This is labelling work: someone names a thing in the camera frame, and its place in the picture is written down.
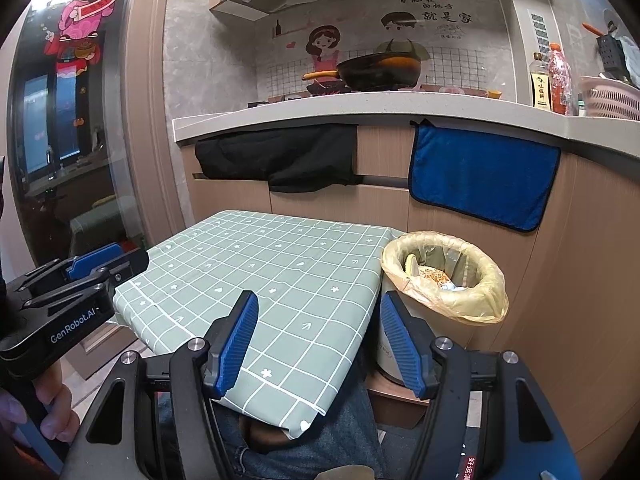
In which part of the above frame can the green checked tablecloth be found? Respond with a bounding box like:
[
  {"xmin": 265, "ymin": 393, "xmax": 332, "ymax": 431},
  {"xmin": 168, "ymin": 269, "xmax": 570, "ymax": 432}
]
[{"xmin": 112, "ymin": 210, "xmax": 403, "ymax": 441}]

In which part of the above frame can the low wooden stool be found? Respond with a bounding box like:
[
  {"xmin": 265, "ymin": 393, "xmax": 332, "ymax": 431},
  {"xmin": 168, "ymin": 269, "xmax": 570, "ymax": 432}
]
[{"xmin": 367, "ymin": 375, "xmax": 433, "ymax": 431}]

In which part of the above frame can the person's left hand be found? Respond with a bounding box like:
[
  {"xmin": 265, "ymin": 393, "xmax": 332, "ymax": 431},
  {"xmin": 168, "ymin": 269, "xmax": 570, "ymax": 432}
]
[{"xmin": 0, "ymin": 357, "xmax": 81, "ymax": 446}]

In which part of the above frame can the wooden kitchen cabinet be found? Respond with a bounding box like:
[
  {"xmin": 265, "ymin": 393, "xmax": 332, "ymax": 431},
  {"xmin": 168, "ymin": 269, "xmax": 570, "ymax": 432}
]
[{"xmin": 180, "ymin": 125, "xmax": 640, "ymax": 456}]

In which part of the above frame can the cartoon wall sticker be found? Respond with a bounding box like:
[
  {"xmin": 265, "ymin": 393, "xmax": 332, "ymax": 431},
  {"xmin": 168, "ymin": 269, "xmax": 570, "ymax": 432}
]
[{"xmin": 260, "ymin": 0, "xmax": 506, "ymax": 101}]

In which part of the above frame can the glass sliding door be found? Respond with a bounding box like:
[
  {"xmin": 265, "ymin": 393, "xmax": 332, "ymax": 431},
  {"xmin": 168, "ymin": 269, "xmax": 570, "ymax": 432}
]
[{"xmin": 0, "ymin": 0, "xmax": 146, "ymax": 311}]

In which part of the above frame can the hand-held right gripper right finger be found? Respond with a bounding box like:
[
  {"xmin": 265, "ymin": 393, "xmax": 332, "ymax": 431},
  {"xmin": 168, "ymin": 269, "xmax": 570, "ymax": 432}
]
[{"xmin": 380, "ymin": 290, "xmax": 583, "ymax": 480}]

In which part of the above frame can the pink plastic basket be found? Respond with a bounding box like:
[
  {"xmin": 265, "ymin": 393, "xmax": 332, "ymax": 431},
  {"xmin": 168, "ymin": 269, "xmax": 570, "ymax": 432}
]
[{"xmin": 579, "ymin": 75, "xmax": 640, "ymax": 122}]

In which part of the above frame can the black gas stove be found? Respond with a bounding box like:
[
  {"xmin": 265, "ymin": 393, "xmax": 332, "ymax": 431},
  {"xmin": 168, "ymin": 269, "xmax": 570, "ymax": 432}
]
[{"xmin": 247, "ymin": 85, "xmax": 488, "ymax": 108}]

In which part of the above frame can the black cloth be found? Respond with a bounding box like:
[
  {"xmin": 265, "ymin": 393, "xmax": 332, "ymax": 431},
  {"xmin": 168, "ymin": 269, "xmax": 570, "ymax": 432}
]
[{"xmin": 194, "ymin": 124, "xmax": 363, "ymax": 194}]

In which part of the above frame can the fortune god window decal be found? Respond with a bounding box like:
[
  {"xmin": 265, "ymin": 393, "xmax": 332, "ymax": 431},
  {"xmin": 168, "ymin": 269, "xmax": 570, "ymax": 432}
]
[{"xmin": 42, "ymin": 0, "xmax": 123, "ymax": 76}]

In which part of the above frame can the clear oil bottle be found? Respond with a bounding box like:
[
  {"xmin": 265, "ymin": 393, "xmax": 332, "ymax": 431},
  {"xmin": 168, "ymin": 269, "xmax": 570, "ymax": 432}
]
[{"xmin": 530, "ymin": 51, "xmax": 551, "ymax": 109}]

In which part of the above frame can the beige woven basket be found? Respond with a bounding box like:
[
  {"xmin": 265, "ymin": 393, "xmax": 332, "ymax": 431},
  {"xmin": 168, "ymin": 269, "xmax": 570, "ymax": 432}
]
[{"xmin": 380, "ymin": 230, "xmax": 510, "ymax": 325}]

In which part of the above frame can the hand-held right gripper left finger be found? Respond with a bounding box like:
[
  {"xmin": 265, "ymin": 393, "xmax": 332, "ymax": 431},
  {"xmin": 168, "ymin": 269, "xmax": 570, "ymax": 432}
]
[{"xmin": 72, "ymin": 290, "xmax": 260, "ymax": 480}]

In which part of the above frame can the black wok orange handle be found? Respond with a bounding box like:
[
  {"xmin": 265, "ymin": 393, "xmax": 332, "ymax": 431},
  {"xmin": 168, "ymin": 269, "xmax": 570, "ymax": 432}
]
[{"xmin": 301, "ymin": 51, "xmax": 421, "ymax": 92}]

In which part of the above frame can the person's jeans leg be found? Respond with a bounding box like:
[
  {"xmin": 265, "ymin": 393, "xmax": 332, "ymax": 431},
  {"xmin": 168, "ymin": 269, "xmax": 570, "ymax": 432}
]
[{"xmin": 215, "ymin": 370, "xmax": 401, "ymax": 480}]

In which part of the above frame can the grey kitchen countertop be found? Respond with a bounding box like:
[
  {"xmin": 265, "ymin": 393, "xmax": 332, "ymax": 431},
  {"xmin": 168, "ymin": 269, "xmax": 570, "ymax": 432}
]
[{"xmin": 171, "ymin": 91, "xmax": 640, "ymax": 153}]

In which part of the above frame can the white smiley trash bin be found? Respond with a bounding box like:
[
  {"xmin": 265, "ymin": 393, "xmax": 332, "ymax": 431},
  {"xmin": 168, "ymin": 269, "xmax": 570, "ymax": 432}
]
[{"xmin": 375, "ymin": 230, "xmax": 508, "ymax": 388}]

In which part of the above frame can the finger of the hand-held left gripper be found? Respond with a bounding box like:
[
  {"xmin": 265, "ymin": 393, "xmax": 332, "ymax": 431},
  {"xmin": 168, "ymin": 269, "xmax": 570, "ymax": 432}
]
[
  {"xmin": 12, "ymin": 242, "xmax": 123, "ymax": 293},
  {"xmin": 22, "ymin": 249, "xmax": 150, "ymax": 311}
]

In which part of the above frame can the black box grater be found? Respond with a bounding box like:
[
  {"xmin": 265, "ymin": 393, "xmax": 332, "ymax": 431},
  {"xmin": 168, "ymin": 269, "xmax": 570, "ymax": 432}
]
[{"xmin": 595, "ymin": 32, "xmax": 633, "ymax": 81}]

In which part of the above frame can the red drink bottle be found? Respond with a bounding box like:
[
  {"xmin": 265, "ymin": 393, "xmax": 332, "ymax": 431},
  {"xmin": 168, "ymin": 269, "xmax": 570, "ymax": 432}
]
[{"xmin": 547, "ymin": 42, "xmax": 573, "ymax": 116}]

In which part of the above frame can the white cloth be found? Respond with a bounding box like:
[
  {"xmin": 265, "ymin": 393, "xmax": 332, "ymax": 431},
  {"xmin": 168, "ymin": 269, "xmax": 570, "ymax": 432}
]
[{"xmin": 620, "ymin": 35, "xmax": 640, "ymax": 86}]

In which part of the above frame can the blue towel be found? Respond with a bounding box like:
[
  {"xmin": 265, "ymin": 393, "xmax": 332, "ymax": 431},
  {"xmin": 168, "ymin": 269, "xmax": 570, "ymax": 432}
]
[{"xmin": 408, "ymin": 119, "xmax": 562, "ymax": 233}]

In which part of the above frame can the white vented pipe cover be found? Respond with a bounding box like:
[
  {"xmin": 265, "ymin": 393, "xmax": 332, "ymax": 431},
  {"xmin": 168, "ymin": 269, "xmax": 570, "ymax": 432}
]
[{"xmin": 497, "ymin": 0, "xmax": 563, "ymax": 106}]

